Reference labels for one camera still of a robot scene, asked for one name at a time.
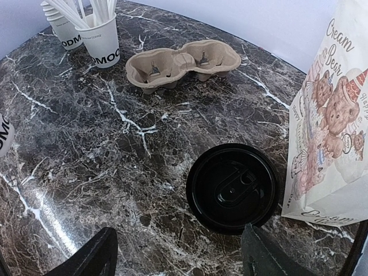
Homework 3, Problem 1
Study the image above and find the white paper coffee cup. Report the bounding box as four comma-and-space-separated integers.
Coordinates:
0, 114, 15, 157

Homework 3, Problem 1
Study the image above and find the stack of white paper cups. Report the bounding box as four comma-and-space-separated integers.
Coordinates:
40, 1, 83, 51

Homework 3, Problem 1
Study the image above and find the stack of black lids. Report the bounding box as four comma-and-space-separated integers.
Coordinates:
186, 143, 280, 235

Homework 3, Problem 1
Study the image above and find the bundle of white wrapped straws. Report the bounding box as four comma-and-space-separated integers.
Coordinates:
41, 0, 117, 30

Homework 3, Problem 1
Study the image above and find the white cup holding straws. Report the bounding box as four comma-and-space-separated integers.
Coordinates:
75, 13, 120, 68

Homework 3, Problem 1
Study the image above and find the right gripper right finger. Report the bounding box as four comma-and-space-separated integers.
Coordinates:
241, 224, 313, 276

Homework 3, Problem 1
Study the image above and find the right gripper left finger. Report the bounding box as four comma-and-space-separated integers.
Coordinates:
48, 227, 118, 276

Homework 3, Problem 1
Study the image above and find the white printed paper bag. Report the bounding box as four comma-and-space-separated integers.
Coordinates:
282, 1, 367, 227

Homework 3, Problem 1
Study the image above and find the brown pulp cup carrier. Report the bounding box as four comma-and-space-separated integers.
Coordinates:
125, 40, 242, 94

